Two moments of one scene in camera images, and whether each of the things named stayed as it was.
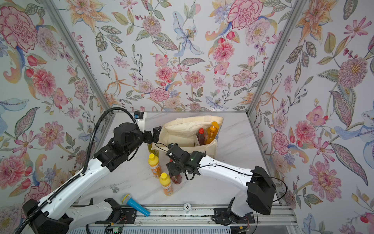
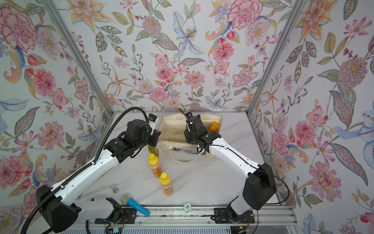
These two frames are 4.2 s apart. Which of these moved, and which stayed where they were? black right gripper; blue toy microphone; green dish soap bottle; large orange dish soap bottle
Moved: black right gripper
Stayed: blue toy microphone; large orange dish soap bottle; green dish soap bottle
